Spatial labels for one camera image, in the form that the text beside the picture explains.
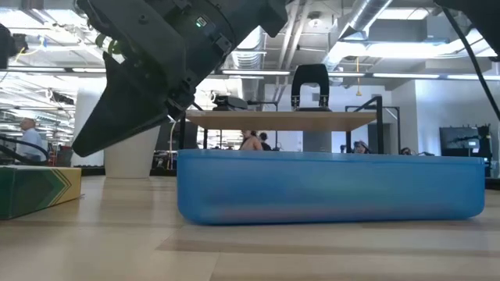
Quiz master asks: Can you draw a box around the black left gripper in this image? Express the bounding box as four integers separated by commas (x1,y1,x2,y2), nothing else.
70,0,289,158

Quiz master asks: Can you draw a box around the yellow green crayon box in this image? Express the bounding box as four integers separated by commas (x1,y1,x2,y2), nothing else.
0,165,83,221

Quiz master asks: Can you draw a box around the blue plastic pencil box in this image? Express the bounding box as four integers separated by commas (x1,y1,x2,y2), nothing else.
176,148,487,226

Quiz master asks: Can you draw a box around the white plant pot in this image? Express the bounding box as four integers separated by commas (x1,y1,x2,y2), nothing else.
102,124,162,180

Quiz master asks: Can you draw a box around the person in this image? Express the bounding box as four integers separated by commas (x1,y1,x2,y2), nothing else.
258,132,273,151
238,130,264,151
352,140,371,155
14,117,48,164

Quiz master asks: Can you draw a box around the black stapler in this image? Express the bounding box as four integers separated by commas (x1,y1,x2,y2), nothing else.
212,94,250,112

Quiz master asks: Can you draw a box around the wooden shelf with black legs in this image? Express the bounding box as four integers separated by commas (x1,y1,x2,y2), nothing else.
178,94,384,155

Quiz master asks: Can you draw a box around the black monitor on desk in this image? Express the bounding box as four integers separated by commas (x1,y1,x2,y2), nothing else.
438,124,494,162

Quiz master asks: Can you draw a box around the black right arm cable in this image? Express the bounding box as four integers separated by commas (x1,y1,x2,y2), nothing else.
442,6,500,121

